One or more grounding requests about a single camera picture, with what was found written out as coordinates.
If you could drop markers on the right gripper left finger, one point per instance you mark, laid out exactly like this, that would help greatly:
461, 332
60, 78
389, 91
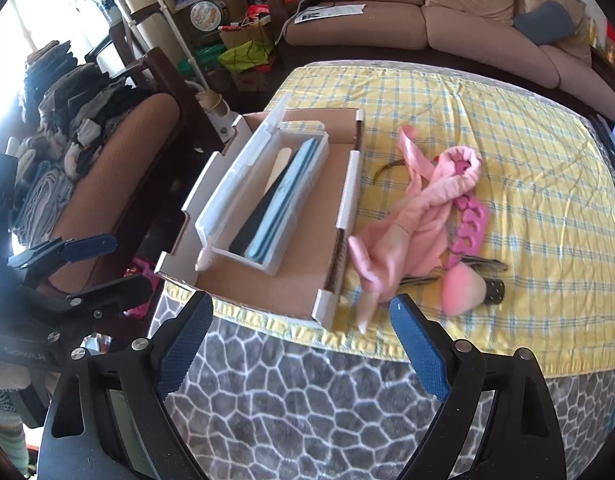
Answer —
177, 340

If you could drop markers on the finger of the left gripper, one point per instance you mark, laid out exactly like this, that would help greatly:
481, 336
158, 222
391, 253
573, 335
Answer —
53, 254
112, 298

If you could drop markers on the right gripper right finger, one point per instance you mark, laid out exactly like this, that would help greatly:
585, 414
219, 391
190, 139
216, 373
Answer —
426, 345

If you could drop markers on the pink powder brush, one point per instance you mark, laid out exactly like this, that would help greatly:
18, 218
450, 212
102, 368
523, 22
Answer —
463, 289

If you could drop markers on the metal nail clipper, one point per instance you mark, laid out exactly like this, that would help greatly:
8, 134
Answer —
474, 262

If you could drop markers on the black nail file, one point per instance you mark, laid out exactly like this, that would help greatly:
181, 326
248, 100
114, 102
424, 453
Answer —
254, 239

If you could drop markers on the pink towel headband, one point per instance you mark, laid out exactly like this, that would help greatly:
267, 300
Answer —
412, 237

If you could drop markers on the pink toe separator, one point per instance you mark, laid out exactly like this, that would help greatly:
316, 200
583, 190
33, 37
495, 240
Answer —
463, 165
475, 217

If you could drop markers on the clear plastic storage case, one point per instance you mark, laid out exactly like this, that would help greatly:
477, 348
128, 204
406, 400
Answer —
243, 186

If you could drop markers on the blue nail buffer block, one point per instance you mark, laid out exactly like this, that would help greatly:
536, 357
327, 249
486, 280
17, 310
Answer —
303, 157

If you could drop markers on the white nail file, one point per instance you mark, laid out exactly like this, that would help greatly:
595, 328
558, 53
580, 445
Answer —
282, 159

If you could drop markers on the grey nail file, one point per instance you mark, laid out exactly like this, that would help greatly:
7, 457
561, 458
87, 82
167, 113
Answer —
206, 258

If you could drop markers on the brown chair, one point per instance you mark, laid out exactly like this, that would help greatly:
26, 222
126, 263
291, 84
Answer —
108, 201

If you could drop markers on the white cardboard box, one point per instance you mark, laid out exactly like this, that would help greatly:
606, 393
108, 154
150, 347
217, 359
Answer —
307, 286

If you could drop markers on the yellow plaid tablecloth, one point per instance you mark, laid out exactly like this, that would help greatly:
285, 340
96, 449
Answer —
545, 180

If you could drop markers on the paper sheet on sofa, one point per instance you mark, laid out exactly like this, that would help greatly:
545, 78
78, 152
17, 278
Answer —
315, 13

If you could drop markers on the brown sofa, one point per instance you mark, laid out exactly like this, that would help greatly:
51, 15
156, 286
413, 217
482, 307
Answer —
478, 31

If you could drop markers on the grey blue cushion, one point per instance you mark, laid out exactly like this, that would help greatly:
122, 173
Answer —
547, 24

